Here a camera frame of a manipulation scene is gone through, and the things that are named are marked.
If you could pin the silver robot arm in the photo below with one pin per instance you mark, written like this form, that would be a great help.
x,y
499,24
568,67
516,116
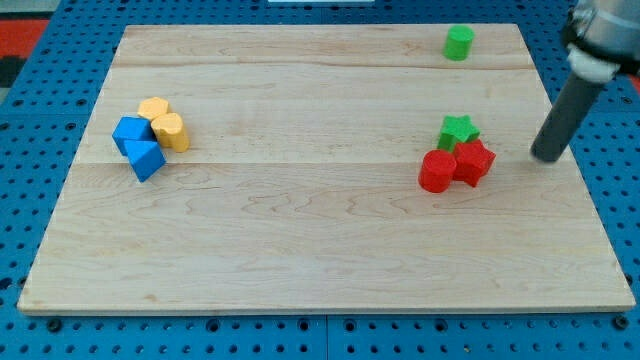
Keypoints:
x,y
602,39

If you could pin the green star block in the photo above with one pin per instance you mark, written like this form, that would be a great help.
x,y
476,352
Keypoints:
x,y
456,129

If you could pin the red star block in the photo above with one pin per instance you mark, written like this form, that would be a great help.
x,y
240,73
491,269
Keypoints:
x,y
473,161

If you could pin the light wooden board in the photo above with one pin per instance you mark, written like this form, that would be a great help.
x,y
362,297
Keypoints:
x,y
299,192

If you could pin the red cylinder block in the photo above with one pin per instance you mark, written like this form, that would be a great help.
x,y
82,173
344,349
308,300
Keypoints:
x,y
438,168

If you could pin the yellow heart block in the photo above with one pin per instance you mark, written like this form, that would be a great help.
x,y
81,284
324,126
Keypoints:
x,y
170,132

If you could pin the blue triangle block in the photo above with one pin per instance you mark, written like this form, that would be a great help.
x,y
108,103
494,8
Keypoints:
x,y
145,157

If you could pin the yellow hexagon block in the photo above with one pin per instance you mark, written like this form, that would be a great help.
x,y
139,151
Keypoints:
x,y
151,108

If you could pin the green cylinder block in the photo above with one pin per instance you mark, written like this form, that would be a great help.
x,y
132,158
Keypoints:
x,y
458,42

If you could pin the blue cube block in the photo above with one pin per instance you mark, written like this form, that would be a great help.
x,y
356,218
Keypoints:
x,y
134,129

